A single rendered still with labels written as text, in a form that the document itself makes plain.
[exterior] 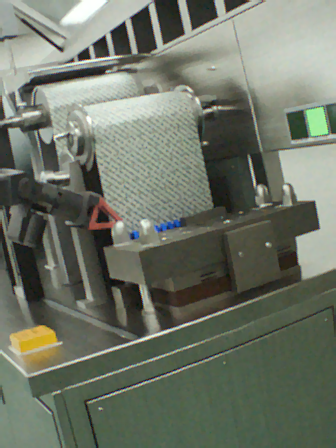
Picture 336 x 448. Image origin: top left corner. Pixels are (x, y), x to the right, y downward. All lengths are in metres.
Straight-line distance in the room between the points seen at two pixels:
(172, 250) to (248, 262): 0.15
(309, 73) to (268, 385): 0.58
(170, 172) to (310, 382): 0.52
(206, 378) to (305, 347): 0.22
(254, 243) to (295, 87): 0.31
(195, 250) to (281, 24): 0.46
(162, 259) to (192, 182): 0.30
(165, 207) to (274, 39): 0.41
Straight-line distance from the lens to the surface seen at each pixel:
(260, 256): 1.20
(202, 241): 1.15
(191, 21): 1.54
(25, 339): 1.12
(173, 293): 1.15
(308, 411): 1.28
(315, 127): 1.20
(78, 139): 1.30
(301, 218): 1.28
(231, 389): 1.16
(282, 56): 1.25
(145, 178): 1.32
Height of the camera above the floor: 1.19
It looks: 7 degrees down
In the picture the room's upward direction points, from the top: 12 degrees counter-clockwise
